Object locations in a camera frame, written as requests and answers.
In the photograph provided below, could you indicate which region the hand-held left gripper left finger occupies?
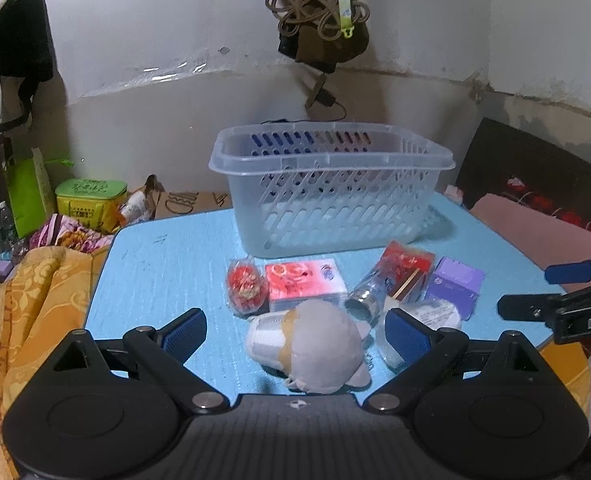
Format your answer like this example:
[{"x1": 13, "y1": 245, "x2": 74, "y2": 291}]
[{"x1": 45, "y1": 308, "x2": 231, "y2": 413}]

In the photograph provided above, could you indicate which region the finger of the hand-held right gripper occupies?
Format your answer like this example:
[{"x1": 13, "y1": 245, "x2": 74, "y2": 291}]
[
  {"x1": 497, "y1": 294, "x2": 560, "y2": 322},
  {"x1": 545, "y1": 254, "x2": 591, "y2": 284}
]

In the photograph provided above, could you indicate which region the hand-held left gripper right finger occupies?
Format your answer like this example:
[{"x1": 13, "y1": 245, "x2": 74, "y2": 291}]
[{"x1": 364, "y1": 308, "x2": 546, "y2": 413}]

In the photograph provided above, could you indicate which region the grey plush toy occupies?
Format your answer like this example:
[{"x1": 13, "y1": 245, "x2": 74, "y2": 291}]
[{"x1": 245, "y1": 300, "x2": 375, "y2": 394}]

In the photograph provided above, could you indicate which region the clear plastic slotted basket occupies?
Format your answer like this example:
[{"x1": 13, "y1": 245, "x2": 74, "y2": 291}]
[{"x1": 208, "y1": 122, "x2": 457, "y2": 259}]

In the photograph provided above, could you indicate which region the white round container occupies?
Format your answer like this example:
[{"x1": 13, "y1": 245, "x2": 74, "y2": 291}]
[{"x1": 378, "y1": 299, "x2": 463, "y2": 369}]

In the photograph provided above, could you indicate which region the yellow cloth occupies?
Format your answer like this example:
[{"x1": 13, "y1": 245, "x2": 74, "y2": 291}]
[{"x1": 539, "y1": 332, "x2": 591, "y2": 443}]

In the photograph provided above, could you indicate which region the clear bottle with metal cap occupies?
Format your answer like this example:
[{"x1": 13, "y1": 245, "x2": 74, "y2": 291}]
[{"x1": 344, "y1": 254, "x2": 400, "y2": 325}]

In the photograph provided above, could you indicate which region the pink pillow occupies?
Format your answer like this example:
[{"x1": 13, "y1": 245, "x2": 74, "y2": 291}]
[{"x1": 469, "y1": 193, "x2": 591, "y2": 292}]

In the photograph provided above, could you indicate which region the red rectangular packet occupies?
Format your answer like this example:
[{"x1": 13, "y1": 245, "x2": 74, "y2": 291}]
[{"x1": 380, "y1": 241, "x2": 436, "y2": 302}]

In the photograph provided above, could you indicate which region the purple box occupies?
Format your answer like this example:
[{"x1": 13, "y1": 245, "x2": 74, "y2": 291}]
[{"x1": 425, "y1": 256, "x2": 487, "y2": 322}]

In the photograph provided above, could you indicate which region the red snack packet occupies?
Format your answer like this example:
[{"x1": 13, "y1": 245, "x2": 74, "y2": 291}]
[{"x1": 226, "y1": 256, "x2": 269, "y2": 319}]

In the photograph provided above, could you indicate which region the pink tissue pack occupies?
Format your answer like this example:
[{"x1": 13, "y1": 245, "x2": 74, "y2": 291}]
[{"x1": 265, "y1": 258, "x2": 349, "y2": 314}]

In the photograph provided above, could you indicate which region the dark wooden headboard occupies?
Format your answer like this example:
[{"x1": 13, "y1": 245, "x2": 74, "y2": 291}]
[{"x1": 455, "y1": 117, "x2": 591, "y2": 241}]

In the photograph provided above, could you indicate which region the brown cardboard box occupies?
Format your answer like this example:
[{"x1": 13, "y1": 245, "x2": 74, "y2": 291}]
[{"x1": 125, "y1": 175, "x2": 234, "y2": 224}]

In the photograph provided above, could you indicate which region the orange patterned blanket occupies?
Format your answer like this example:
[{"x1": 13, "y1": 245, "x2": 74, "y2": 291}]
[{"x1": 0, "y1": 246, "x2": 112, "y2": 480}]

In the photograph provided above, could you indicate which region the floral purple blanket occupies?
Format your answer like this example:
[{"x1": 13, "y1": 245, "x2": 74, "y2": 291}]
[{"x1": 29, "y1": 213, "x2": 114, "y2": 252}]

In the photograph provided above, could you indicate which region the green tin box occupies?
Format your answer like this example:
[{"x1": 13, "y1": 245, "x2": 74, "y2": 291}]
[{"x1": 55, "y1": 178, "x2": 128, "y2": 234}]

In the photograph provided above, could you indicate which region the green paper bag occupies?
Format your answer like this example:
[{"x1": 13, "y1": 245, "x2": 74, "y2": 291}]
[{"x1": 4, "y1": 147, "x2": 59, "y2": 239}]

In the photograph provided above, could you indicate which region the brown hanging bag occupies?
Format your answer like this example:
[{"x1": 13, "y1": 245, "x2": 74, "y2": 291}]
[{"x1": 277, "y1": 0, "x2": 371, "y2": 64}]

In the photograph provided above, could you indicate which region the dark hanging garment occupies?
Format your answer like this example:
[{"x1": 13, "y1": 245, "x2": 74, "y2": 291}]
[{"x1": 0, "y1": 0, "x2": 57, "y2": 135}]

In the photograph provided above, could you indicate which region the black charger with cable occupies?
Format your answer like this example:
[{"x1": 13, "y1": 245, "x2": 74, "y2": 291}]
[{"x1": 261, "y1": 87, "x2": 349, "y2": 126}]

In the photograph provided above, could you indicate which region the green patterned lanyard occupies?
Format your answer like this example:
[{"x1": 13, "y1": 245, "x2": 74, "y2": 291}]
[{"x1": 334, "y1": 0, "x2": 357, "y2": 41}]

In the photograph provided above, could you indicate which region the coiled brown rope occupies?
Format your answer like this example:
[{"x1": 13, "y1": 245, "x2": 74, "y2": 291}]
[{"x1": 265, "y1": 0, "x2": 372, "y2": 42}]

